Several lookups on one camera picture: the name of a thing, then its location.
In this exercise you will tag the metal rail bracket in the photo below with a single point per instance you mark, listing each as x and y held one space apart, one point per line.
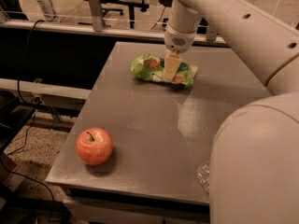
211 34
97 15

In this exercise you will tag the left metal rail bracket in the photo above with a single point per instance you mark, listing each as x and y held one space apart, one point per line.
97 15

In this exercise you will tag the person's legs in background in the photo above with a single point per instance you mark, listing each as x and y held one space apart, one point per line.
16 9

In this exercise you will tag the clear plastic water bottle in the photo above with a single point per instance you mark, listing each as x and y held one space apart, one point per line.
203 175

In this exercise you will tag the red apple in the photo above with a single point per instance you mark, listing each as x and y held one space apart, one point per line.
94 146

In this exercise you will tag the right metal rail bracket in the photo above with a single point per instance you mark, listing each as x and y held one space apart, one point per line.
211 34

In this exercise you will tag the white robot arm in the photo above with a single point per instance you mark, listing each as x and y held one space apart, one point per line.
254 160

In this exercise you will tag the green rice chip bag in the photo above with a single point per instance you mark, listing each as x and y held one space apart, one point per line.
151 68

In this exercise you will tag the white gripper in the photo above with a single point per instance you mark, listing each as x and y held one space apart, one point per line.
177 41

